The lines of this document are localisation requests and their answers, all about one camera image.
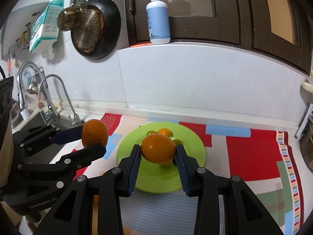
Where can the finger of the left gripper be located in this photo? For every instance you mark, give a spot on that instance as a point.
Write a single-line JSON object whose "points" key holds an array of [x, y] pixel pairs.
{"points": [[38, 138], [69, 164]]}

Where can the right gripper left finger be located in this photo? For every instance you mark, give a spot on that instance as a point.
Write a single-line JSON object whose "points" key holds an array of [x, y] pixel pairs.
{"points": [[117, 182]]}

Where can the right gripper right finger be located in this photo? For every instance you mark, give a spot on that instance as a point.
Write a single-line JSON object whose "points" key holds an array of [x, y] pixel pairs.
{"points": [[199, 182]]}

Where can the tall kitchen faucet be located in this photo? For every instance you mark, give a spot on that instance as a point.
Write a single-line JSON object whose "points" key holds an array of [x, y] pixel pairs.
{"points": [[48, 116]]}

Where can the steel sink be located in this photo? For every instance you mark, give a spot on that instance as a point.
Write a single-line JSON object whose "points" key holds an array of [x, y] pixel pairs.
{"points": [[46, 155]]}

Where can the green plate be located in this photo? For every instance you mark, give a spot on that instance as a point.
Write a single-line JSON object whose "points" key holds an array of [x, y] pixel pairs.
{"points": [[155, 178]]}

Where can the green fruit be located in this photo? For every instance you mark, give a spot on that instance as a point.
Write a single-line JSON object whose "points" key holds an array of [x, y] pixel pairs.
{"points": [[177, 141]]}

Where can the green-yellow fruit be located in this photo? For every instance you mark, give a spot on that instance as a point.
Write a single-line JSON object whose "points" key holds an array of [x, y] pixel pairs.
{"points": [[151, 132]]}

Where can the small orange on plate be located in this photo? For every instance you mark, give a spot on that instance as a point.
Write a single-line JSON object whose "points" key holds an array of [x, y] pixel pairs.
{"points": [[165, 131]]}

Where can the colourful patterned mat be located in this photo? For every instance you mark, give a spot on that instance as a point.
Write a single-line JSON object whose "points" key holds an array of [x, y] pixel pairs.
{"points": [[262, 158]]}

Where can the teal paper towel box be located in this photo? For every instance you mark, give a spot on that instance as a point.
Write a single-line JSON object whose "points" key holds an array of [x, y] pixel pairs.
{"points": [[44, 32]]}

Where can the black frying pan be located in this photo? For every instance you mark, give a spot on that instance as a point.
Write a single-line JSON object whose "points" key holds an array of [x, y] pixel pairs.
{"points": [[98, 30]]}

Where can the small brass saucepan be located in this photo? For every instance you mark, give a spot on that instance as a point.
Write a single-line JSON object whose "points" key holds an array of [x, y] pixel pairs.
{"points": [[70, 17]]}

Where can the blue soap dispenser bottle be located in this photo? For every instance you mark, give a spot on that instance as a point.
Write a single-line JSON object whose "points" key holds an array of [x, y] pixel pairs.
{"points": [[158, 22]]}

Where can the wire sink basket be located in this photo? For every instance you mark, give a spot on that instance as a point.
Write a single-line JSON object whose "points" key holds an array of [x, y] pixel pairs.
{"points": [[34, 80]]}

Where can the cream-handled pan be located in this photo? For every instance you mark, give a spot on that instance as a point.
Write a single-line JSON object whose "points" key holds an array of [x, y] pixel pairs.
{"points": [[307, 87]]}

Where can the dark wooden window frame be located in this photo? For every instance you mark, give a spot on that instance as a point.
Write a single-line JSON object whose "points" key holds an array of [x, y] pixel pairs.
{"points": [[280, 29]]}

